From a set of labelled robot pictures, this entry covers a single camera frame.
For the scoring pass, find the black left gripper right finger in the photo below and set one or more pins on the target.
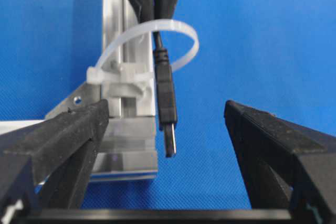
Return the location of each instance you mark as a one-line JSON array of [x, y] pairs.
[[284, 165]]

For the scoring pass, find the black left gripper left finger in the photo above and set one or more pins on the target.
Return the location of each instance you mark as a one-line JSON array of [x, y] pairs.
[[48, 164]]

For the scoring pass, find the silver corner bracket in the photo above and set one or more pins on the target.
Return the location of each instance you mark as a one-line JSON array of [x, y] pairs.
[[84, 95]]

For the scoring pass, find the aluminium extrusion frame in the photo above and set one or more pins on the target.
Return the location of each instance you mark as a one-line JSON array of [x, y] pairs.
[[128, 148]]

